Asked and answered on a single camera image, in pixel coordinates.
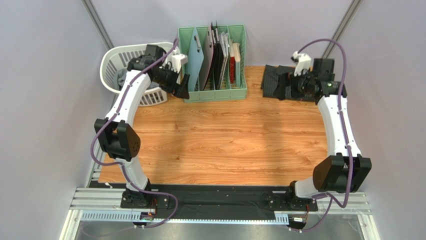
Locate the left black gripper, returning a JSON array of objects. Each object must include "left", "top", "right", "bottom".
[{"left": 153, "top": 65, "right": 191, "bottom": 100}]

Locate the black pinstriped long sleeve shirt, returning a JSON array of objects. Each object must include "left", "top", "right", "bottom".
[{"left": 260, "top": 65, "right": 315, "bottom": 102}]

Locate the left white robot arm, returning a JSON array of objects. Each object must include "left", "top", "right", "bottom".
[{"left": 91, "top": 39, "right": 190, "bottom": 205}]

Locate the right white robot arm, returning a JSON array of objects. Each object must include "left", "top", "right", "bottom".
[{"left": 274, "top": 56, "right": 372, "bottom": 206}]

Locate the mauve clipboard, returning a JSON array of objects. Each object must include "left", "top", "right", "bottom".
[{"left": 199, "top": 22, "right": 214, "bottom": 91}]

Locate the blue clipboard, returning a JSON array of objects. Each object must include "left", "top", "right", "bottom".
[{"left": 186, "top": 28, "right": 204, "bottom": 92}]

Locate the black folder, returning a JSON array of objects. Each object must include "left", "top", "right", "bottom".
[{"left": 210, "top": 22, "right": 223, "bottom": 90}]

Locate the green spine book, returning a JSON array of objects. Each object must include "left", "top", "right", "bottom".
[{"left": 233, "top": 42, "right": 242, "bottom": 87}]

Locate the grey notebook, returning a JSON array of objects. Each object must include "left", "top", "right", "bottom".
[{"left": 217, "top": 32, "right": 229, "bottom": 90}]

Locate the grey shirt in basket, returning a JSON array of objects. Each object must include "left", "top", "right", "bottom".
[{"left": 113, "top": 68, "right": 159, "bottom": 91}]

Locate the red book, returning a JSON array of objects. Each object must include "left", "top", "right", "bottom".
[{"left": 228, "top": 38, "right": 235, "bottom": 84}]

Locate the green file organizer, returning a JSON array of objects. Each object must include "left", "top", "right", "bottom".
[{"left": 178, "top": 24, "right": 248, "bottom": 104}]

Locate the white laundry basket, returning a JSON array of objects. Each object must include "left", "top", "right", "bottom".
[{"left": 99, "top": 42, "right": 177, "bottom": 107}]

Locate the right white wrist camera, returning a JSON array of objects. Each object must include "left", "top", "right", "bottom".
[{"left": 291, "top": 51, "right": 312, "bottom": 77}]

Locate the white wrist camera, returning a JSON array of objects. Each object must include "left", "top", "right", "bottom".
[
  {"left": 291, "top": 51, "right": 312, "bottom": 77},
  {"left": 166, "top": 47, "right": 188, "bottom": 74}
]

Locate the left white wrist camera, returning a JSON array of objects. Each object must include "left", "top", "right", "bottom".
[{"left": 166, "top": 47, "right": 188, "bottom": 74}]

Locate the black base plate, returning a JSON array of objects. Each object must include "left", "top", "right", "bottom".
[{"left": 120, "top": 184, "right": 319, "bottom": 220}]

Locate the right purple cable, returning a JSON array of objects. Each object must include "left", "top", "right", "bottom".
[{"left": 287, "top": 38, "right": 355, "bottom": 233}]

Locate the aluminium rail frame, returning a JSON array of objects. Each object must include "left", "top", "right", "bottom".
[{"left": 60, "top": 170, "right": 380, "bottom": 240}]

